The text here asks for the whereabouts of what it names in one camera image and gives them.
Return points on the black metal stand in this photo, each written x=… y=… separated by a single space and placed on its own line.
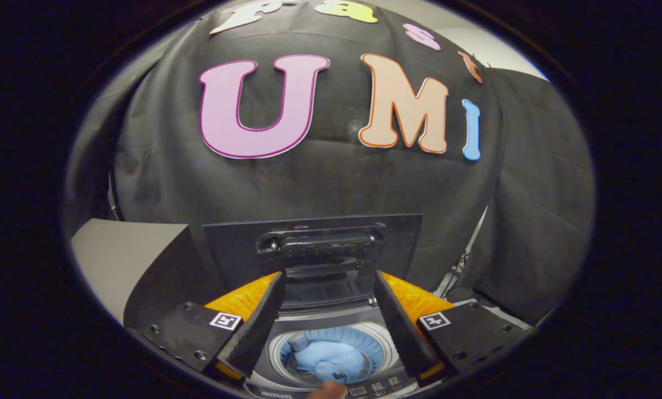
x=114 y=199

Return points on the light blue shirt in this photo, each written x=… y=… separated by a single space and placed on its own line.
x=325 y=354

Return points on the black backdrop cloth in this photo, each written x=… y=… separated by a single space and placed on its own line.
x=336 y=177

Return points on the dark cabinet with beige door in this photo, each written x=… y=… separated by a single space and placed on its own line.
x=114 y=249

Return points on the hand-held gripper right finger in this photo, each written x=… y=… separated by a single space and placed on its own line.
x=400 y=327

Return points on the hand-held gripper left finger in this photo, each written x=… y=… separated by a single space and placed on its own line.
x=256 y=332

